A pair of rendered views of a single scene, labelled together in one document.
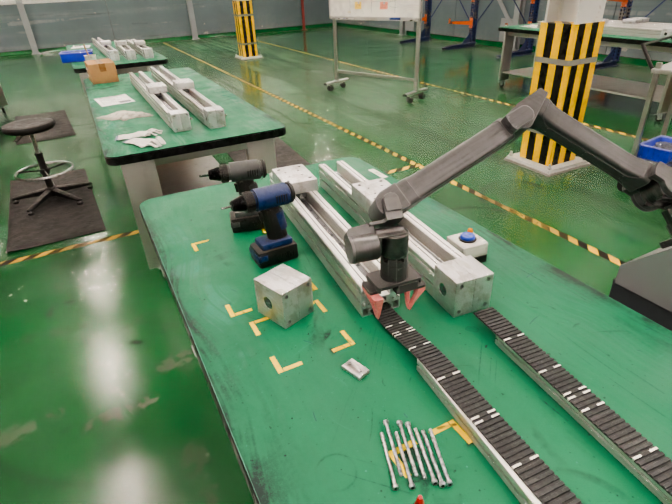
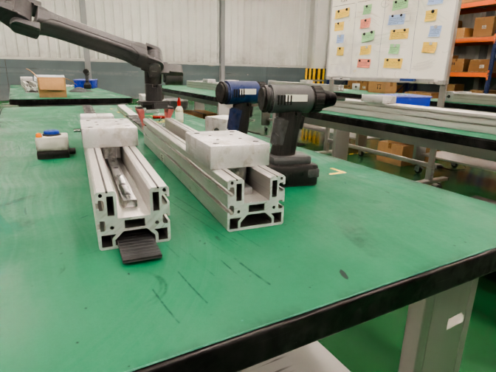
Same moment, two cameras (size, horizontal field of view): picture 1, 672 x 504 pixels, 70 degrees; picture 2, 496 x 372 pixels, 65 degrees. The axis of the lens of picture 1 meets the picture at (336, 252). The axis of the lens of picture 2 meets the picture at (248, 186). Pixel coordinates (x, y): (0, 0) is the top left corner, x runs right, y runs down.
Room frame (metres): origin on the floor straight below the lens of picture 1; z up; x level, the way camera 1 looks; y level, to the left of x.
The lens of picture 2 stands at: (2.24, 0.13, 1.03)
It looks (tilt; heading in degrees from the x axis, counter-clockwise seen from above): 17 degrees down; 177
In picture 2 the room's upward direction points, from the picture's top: 1 degrees clockwise
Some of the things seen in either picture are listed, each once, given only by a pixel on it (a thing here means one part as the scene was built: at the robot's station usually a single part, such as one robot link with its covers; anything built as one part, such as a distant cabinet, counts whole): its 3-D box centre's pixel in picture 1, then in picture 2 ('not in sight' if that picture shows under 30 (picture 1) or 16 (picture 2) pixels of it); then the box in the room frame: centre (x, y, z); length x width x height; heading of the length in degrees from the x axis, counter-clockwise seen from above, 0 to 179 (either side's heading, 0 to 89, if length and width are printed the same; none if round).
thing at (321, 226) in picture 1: (321, 226); (190, 153); (1.27, 0.04, 0.82); 0.80 x 0.10 x 0.09; 21
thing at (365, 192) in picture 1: (378, 199); (108, 137); (1.34, -0.14, 0.87); 0.16 x 0.11 x 0.07; 21
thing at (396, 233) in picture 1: (391, 242); (154, 77); (0.84, -0.11, 1.00); 0.07 x 0.06 x 0.07; 105
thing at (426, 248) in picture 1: (378, 214); (109, 159); (1.34, -0.14, 0.82); 0.80 x 0.10 x 0.09; 21
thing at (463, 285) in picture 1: (466, 284); (94, 129); (0.93, -0.30, 0.83); 0.12 x 0.09 x 0.10; 111
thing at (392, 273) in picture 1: (393, 267); (153, 94); (0.84, -0.12, 0.94); 0.10 x 0.07 x 0.07; 111
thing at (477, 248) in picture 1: (463, 248); (56, 145); (1.12, -0.35, 0.81); 0.10 x 0.08 x 0.06; 111
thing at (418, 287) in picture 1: (403, 292); (147, 116); (0.85, -0.14, 0.87); 0.07 x 0.07 x 0.09; 21
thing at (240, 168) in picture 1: (236, 196); (302, 135); (1.37, 0.30, 0.89); 0.20 x 0.08 x 0.22; 103
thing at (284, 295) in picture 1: (288, 293); (222, 131); (0.93, 0.12, 0.83); 0.11 x 0.10 x 0.10; 135
